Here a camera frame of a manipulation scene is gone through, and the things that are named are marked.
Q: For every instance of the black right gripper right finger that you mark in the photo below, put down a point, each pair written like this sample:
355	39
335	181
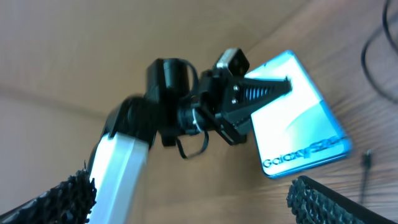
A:
313	203

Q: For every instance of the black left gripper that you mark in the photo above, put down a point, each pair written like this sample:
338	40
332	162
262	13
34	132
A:
223	103

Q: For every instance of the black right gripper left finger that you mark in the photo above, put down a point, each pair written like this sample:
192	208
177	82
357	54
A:
71	201

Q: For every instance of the blue Galaxy smartphone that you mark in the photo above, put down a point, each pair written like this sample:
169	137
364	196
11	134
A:
297	131

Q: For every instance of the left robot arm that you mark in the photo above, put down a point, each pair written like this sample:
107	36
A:
179	101

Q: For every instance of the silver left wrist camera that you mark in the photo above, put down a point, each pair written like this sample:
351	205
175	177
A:
234	61

